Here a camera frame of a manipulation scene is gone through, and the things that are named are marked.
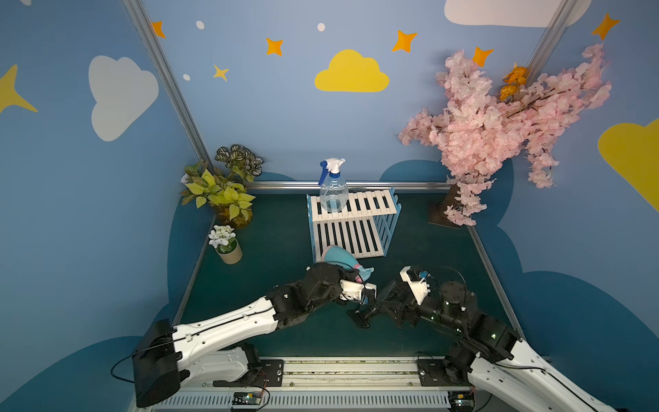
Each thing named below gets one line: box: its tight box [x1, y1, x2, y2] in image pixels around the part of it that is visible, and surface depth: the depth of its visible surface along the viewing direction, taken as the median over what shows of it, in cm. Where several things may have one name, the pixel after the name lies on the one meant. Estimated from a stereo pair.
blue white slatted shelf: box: [306, 187, 402, 264], surface depth 86 cm
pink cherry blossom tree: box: [396, 42, 611, 228], surface depth 73 cm
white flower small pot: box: [208, 224, 243, 266], surface depth 93 cm
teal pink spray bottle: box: [320, 244, 375, 284], surface depth 82 cm
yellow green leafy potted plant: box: [179, 144, 265, 230], surface depth 95 cm
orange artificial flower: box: [499, 62, 528, 101], surface depth 84 cm
